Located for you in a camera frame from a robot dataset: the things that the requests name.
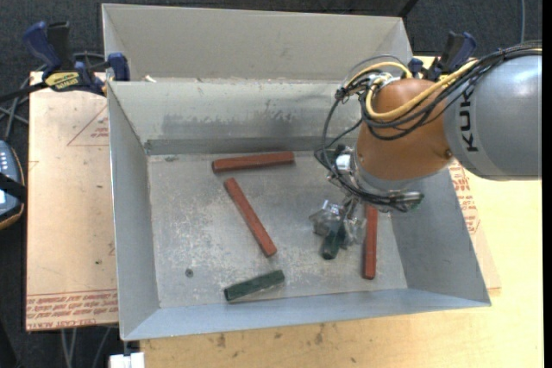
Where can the black cylinder on white bracket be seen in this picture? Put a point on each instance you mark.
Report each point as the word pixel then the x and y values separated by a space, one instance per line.
pixel 343 160

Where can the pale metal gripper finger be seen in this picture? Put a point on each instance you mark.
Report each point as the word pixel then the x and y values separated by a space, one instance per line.
pixel 324 218
pixel 355 229

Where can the grey metal bin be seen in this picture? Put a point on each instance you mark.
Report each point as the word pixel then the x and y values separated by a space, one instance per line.
pixel 207 228

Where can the brown cardboard board red print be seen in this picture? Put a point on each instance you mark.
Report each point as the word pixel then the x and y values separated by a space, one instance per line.
pixel 69 194

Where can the dark green block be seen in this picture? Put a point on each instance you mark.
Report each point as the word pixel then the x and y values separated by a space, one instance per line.
pixel 331 245
pixel 254 285

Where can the red-brown flat block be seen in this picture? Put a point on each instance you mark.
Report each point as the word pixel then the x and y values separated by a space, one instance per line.
pixel 370 243
pixel 253 161
pixel 250 217

